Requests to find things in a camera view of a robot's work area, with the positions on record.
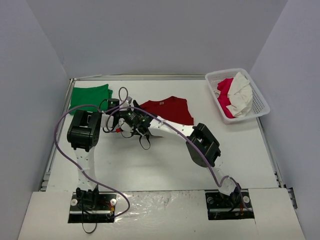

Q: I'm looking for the dark red t shirt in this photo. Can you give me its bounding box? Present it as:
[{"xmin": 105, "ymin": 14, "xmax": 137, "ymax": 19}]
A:
[{"xmin": 140, "ymin": 96, "xmax": 194, "ymax": 126}]

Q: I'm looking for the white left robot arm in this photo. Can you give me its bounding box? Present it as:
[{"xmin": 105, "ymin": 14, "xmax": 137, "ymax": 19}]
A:
[{"xmin": 67, "ymin": 99, "xmax": 147, "ymax": 209}]

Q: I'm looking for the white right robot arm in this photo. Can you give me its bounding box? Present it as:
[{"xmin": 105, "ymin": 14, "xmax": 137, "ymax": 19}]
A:
[{"xmin": 116, "ymin": 107, "xmax": 240, "ymax": 207}]

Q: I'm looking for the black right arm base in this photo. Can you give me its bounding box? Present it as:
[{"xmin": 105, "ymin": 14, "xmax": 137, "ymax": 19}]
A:
[{"xmin": 205, "ymin": 190, "xmax": 255, "ymax": 221}]

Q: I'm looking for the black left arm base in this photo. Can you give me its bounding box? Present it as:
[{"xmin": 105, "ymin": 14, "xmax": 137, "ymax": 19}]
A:
[{"xmin": 68, "ymin": 192, "xmax": 117, "ymax": 224}]

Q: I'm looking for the folded green t shirt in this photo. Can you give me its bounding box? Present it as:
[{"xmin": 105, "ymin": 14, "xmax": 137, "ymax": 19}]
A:
[{"xmin": 69, "ymin": 84, "xmax": 113, "ymax": 111}]

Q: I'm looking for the pink t shirt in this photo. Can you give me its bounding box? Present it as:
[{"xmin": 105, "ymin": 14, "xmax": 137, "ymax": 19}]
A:
[{"xmin": 217, "ymin": 78, "xmax": 234, "ymax": 119}]

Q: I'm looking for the white foam front board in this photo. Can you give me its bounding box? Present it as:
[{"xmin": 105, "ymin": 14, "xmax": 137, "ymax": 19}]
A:
[{"xmin": 19, "ymin": 188, "xmax": 304, "ymax": 240}]

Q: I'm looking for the cream white t shirt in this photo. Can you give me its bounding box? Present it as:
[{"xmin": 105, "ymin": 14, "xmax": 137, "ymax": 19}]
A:
[{"xmin": 227, "ymin": 72, "xmax": 253, "ymax": 118}]

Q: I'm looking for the white plastic laundry basket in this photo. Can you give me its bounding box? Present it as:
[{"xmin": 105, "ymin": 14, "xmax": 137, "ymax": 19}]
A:
[{"xmin": 205, "ymin": 68, "xmax": 270, "ymax": 125}]

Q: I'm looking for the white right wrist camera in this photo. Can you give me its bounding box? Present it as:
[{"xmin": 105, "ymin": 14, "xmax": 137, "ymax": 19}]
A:
[{"xmin": 115, "ymin": 118, "xmax": 133, "ymax": 134}]

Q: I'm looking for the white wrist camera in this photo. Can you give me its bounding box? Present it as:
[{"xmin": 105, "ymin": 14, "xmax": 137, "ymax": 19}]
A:
[
  {"xmin": 125, "ymin": 96, "xmax": 133, "ymax": 106},
  {"xmin": 115, "ymin": 118, "xmax": 133, "ymax": 134}
]

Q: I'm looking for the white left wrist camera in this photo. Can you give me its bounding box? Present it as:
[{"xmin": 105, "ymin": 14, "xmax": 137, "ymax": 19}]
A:
[{"xmin": 125, "ymin": 96, "xmax": 133, "ymax": 106}]

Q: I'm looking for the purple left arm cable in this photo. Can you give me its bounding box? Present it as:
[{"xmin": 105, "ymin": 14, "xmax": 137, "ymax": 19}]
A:
[{"xmin": 53, "ymin": 86, "xmax": 157, "ymax": 218}]

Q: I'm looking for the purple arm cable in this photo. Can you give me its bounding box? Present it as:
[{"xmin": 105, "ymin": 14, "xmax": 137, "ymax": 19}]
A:
[
  {"xmin": 106, "ymin": 106, "xmax": 251, "ymax": 211},
  {"xmin": 53, "ymin": 86, "xmax": 157, "ymax": 218}
]

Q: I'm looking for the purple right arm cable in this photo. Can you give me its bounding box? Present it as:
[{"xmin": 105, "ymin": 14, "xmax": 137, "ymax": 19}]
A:
[{"xmin": 106, "ymin": 106, "xmax": 251, "ymax": 211}]

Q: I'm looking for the thin black cable loop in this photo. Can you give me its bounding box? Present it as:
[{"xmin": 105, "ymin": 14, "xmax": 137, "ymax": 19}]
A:
[{"xmin": 81, "ymin": 214, "xmax": 98, "ymax": 235}]

